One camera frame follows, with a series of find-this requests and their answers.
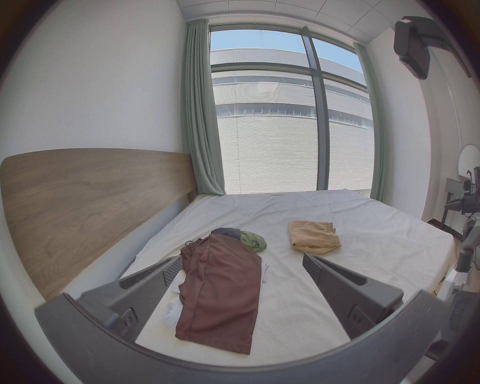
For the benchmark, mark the round mirror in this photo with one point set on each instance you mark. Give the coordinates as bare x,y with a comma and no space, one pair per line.
468,159

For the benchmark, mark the grey-green curtain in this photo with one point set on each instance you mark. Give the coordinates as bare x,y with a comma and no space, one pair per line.
200,112
375,131

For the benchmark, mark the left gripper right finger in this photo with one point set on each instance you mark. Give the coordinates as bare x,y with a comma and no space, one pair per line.
348,300

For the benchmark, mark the tan shorts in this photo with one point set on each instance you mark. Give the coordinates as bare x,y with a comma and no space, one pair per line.
313,236

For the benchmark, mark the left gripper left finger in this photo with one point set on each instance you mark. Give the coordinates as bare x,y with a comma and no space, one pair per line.
131,300

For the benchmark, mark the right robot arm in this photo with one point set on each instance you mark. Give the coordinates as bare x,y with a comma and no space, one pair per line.
468,240

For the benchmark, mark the brown shorts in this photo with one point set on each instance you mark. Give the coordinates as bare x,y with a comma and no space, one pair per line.
221,292

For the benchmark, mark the window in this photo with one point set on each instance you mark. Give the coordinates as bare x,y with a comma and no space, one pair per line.
270,150

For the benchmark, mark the white garment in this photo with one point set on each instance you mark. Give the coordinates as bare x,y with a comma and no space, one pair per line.
170,315

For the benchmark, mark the green garment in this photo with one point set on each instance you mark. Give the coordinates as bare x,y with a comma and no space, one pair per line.
254,242

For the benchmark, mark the black garment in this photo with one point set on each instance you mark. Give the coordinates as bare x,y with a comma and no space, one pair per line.
225,232

